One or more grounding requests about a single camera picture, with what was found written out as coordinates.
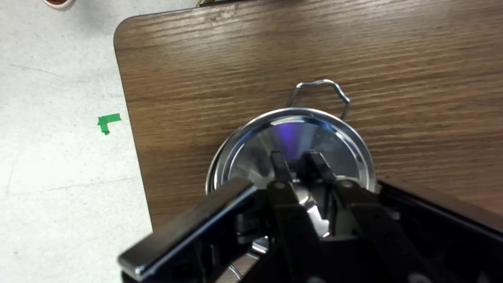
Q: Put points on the silver metal pot lid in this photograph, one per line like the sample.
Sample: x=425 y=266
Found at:
x=252 y=152

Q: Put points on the red rimmed round object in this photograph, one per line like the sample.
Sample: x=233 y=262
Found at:
x=59 y=2

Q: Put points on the green floor tape mark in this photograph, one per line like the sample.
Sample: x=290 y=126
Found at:
x=108 y=123

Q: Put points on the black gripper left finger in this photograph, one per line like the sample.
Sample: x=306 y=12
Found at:
x=285 y=210

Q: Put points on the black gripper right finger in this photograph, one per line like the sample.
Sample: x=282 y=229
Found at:
x=367 y=230

